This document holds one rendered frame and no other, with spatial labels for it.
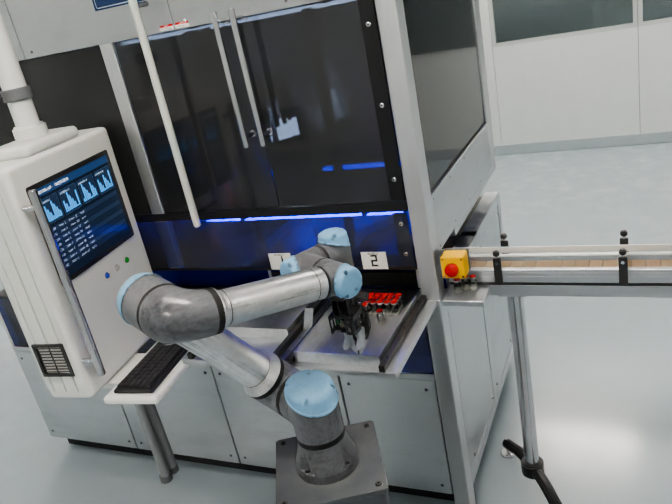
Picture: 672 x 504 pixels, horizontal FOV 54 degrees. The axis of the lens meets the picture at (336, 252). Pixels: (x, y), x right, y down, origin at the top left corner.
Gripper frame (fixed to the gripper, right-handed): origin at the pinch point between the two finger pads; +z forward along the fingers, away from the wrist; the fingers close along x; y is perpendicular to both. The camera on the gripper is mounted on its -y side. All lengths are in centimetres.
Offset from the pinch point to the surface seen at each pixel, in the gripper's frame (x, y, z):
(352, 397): -25, -36, 44
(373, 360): 4.2, 1.6, 2.4
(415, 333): 10.3, -16.3, 4.5
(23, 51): -123, -36, -90
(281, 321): -35.8, -20.0, 4.3
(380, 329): -0.8, -17.4, 4.3
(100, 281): -89, -3, -18
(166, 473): -100, -12, 70
